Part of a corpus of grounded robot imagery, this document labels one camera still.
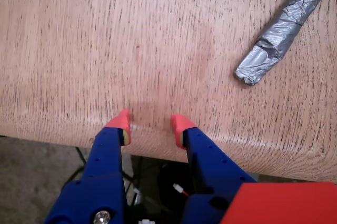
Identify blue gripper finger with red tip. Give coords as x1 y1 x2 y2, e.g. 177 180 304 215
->
43 109 132 224
170 114 258 224

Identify white connector red wire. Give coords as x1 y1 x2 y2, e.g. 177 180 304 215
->
172 183 191 198

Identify red camera mount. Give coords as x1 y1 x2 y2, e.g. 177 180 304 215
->
220 181 337 224

